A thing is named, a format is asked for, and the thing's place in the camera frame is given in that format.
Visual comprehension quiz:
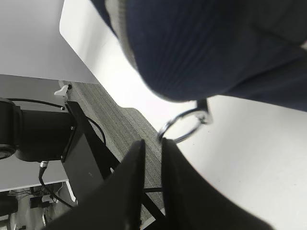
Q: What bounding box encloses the black base cable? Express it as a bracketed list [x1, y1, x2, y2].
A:
[38, 161, 79, 208]

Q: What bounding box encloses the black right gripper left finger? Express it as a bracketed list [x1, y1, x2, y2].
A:
[45, 140, 145, 230]

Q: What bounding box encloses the navy insulated lunch bag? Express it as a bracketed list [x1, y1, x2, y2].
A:
[92, 0, 307, 111]

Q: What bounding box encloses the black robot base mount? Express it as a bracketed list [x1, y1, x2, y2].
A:
[0, 97, 168, 230]

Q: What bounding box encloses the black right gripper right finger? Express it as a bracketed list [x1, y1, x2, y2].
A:
[161, 138, 273, 230]

